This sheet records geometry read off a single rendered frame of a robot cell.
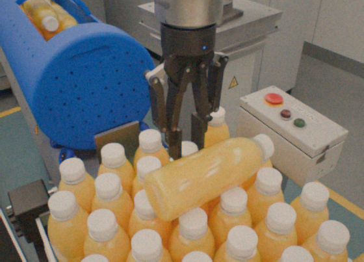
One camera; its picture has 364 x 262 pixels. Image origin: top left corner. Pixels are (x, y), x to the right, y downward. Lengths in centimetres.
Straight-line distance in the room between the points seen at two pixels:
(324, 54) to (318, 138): 294
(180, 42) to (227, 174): 18
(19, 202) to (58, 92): 22
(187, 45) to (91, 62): 31
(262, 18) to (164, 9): 86
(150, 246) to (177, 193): 8
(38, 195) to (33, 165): 165
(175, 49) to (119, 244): 28
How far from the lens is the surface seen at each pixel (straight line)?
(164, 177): 44
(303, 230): 57
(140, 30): 343
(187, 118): 131
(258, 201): 56
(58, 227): 54
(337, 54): 352
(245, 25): 121
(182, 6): 42
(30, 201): 68
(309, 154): 64
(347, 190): 222
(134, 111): 81
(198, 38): 44
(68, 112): 74
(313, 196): 54
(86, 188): 58
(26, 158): 240
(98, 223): 49
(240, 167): 48
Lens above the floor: 148
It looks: 36 degrees down
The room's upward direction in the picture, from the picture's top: straight up
